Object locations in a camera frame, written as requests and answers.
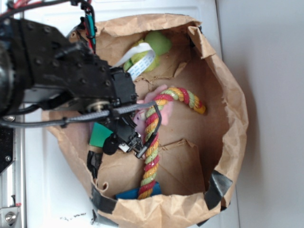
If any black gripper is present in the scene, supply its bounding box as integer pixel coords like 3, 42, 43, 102
103, 116, 145, 159

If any green block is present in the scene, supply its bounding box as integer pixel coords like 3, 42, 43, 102
89, 123, 113, 148

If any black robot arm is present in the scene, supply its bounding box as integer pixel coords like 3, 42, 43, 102
0, 18, 147, 157

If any blue block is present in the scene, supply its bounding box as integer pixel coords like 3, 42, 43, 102
115, 182, 162, 200

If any pink plush bunny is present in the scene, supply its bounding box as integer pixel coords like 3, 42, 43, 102
133, 85, 175, 141

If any brown paper bag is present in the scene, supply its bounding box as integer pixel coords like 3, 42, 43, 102
48, 14, 248, 228

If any green plush toy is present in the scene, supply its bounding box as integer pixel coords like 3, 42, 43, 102
123, 31, 172, 73

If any multicolour braided rope toy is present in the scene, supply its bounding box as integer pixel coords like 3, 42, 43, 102
138, 85, 206, 200

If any white flat ribbon cable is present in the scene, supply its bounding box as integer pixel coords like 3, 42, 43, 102
113, 43, 157, 81

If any aluminium frame rail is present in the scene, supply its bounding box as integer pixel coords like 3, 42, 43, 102
0, 126, 27, 228

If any black braided cable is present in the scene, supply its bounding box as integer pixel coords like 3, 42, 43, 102
0, 101, 162, 159

